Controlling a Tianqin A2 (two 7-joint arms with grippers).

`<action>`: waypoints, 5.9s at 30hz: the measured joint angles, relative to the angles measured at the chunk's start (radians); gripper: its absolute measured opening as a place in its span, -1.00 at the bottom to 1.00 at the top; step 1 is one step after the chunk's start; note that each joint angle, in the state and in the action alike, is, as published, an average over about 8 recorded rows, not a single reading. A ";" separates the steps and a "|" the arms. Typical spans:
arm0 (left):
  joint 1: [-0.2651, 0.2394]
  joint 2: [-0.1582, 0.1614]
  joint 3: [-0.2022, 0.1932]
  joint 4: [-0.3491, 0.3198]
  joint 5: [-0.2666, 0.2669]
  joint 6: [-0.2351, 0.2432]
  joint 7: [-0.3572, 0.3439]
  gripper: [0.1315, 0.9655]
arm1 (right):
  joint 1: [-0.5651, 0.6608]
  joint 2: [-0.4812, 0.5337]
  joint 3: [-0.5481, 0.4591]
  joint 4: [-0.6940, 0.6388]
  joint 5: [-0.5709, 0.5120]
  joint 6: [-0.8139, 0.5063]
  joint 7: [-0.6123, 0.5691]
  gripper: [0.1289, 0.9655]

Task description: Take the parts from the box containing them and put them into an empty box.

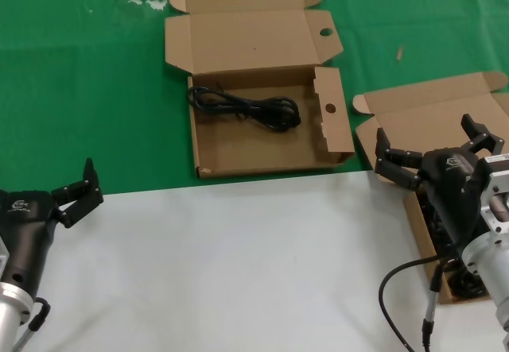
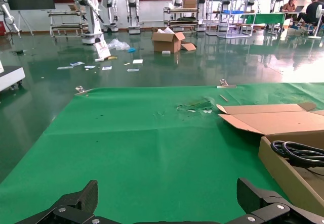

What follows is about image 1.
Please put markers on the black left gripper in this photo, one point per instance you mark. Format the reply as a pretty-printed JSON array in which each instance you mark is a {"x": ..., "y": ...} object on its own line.
[{"x": 24, "y": 225}]

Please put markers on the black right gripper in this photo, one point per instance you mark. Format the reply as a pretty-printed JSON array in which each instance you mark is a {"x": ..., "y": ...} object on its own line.
[{"x": 451, "y": 185}]

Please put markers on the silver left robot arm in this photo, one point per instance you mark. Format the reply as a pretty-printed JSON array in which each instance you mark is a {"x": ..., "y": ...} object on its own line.
[{"x": 10, "y": 312}]

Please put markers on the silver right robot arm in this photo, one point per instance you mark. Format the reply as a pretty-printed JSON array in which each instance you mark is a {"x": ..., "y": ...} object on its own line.
[{"x": 489, "y": 264}]

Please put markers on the cardboard box without holes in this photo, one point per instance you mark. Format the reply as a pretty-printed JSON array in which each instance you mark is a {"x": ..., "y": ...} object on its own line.
[{"x": 417, "y": 113}]

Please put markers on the flat cardboard box with holes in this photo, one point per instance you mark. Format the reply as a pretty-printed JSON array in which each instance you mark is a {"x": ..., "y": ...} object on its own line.
[{"x": 258, "y": 145}]

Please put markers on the large green table cloth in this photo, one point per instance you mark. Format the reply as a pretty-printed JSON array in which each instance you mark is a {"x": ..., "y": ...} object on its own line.
[{"x": 79, "y": 90}]

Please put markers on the short wooden stick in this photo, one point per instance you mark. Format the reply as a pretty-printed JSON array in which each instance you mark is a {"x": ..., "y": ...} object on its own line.
[{"x": 399, "y": 54}]

